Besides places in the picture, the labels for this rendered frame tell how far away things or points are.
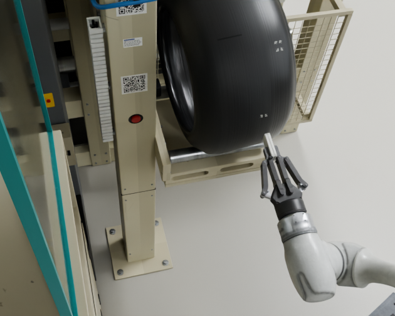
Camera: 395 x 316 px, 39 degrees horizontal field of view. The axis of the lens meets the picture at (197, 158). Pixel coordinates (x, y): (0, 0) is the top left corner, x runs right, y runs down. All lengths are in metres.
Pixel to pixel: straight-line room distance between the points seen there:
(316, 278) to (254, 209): 1.49
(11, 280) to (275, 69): 0.83
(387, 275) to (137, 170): 0.95
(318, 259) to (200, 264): 1.34
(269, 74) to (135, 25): 0.37
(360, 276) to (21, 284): 0.80
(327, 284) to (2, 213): 0.76
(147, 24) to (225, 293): 1.48
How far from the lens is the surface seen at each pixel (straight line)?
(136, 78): 1.58
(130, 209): 2.19
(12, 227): 1.32
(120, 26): 1.44
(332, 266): 1.38
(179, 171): 1.84
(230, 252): 2.68
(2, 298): 1.26
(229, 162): 1.88
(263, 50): 1.49
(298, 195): 1.44
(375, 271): 1.44
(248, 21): 1.50
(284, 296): 2.64
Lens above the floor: 2.41
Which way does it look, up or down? 55 degrees down
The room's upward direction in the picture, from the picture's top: 7 degrees clockwise
